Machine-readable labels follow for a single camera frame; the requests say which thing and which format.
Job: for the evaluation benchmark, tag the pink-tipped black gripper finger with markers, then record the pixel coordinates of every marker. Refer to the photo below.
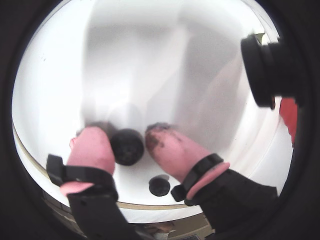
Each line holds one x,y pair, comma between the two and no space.
92,150
175,155

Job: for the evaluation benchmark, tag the dark blue blueberry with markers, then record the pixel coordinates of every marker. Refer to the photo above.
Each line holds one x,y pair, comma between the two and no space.
127,147
159,187

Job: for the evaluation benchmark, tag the red collapsible silicone cup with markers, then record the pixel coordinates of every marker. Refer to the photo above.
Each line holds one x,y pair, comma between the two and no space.
288,117

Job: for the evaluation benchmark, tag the black fisheye camera lens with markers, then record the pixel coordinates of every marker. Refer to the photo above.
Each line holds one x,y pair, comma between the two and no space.
260,75

